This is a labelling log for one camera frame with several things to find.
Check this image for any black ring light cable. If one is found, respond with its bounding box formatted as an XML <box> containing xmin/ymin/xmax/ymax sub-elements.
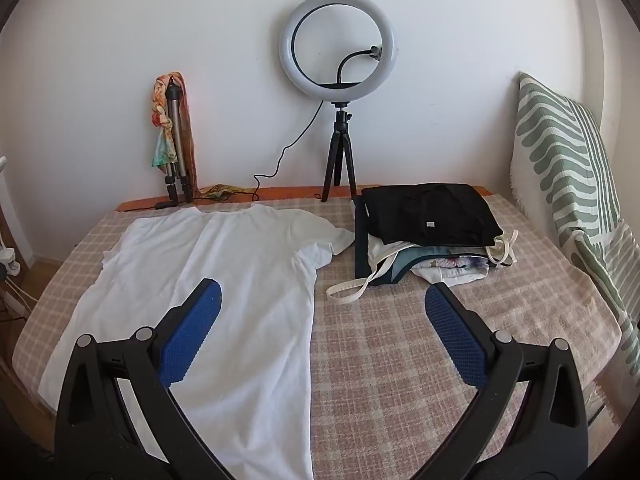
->
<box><xmin>155</xmin><ymin>100</ymin><xmax>326</xmax><ymax>211</ymax></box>

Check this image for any black folded garment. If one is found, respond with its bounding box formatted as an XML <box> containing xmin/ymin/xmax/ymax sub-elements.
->
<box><xmin>360</xmin><ymin>183</ymin><xmax>503</xmax><ymax>250</ymax></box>

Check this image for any folded tripod with scarf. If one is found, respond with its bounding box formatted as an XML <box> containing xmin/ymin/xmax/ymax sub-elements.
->
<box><xmin>150</xmin><ymin>72</ymin><xmax>201</xmax><ymax>201</ymax></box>

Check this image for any green patterned pillow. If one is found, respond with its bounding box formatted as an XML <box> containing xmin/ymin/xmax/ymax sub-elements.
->
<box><xmin>510</xmin><ymin>72</ymin><xmax>640</xmax><ymax>356</ymax></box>

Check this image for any white t-shirt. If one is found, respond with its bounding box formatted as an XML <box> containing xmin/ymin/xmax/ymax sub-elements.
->
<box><xmin>39</xmin><ymin>203</ymin><xmax>355</xmax><ymax>480</ymax></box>

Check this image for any black mini tripod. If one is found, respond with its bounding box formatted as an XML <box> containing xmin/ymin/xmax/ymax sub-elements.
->
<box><xmin>320</xmin><ymin>102</ymin><xmax>360</xmax><ymax>203</ymax></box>

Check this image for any white ring light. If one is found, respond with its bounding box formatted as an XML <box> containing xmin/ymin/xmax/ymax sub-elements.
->
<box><xmin>278</xmin><ymin>0</ymin><xmax>401</xmax><ymax>106</ymax></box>

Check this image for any white printed folded garment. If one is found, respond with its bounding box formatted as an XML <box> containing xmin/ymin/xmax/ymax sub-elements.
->
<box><xmin>412</xmin><ymin>255</ymin><xmax>491</xmax><ymax>288</ymax></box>

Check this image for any orange bed sheet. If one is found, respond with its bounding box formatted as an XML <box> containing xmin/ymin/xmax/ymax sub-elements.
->
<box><xmin>116</xmin><ymin>185</ymin><xmax>488</xmax><ymax>213</ymax></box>

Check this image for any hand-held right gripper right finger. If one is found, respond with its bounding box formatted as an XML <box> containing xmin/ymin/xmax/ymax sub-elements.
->
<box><xmin>415</xmin><ymin>282</ymin><xmax>590</xmax><ymax>480</ymax></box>

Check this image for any folded silver tripod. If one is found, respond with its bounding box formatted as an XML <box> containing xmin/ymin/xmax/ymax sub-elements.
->
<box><xmin>152</xmin><ymin>80</ymin><xmax>193</xmax><ymax>209</ymax></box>

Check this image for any pink checked blanket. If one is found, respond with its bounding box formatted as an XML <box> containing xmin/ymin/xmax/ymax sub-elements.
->
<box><xmin>12</xmin><ymin>192</ymin><xmax>623</xmax><ymax>480</ymax></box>

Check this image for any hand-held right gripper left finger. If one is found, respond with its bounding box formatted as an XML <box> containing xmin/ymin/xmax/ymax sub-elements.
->
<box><xmin>54</xmin><ymin>278</ymin><xmax>236</xmax><ymax>480</ymax></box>

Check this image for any dark teal folded garment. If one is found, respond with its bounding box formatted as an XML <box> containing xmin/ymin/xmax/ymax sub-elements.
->
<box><xmin>354</xmin><ymin>197</ymin><xmax>426</xmax><ymax>286</ymax></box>

